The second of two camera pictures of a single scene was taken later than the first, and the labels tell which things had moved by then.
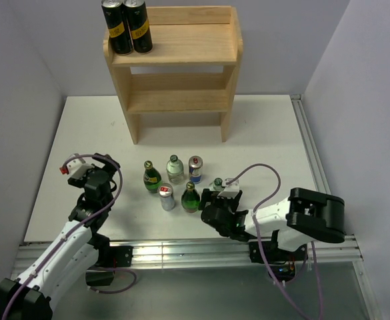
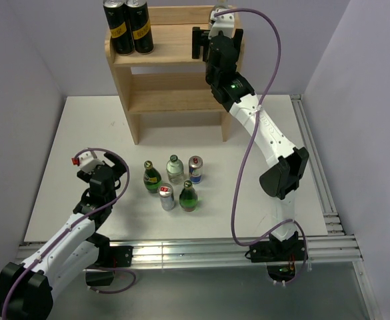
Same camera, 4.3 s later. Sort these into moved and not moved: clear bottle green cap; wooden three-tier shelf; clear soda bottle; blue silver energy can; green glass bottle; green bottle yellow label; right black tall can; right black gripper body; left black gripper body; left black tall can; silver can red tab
Moved: right black gripper body; clear soda bottle
Not moved: green bottle yellow label; clear bottle green cap; left black gripper body; silver can red tab; blue silver energy can; green glass bottle; left black tall can; wooden three-tier shelf; right black tall can
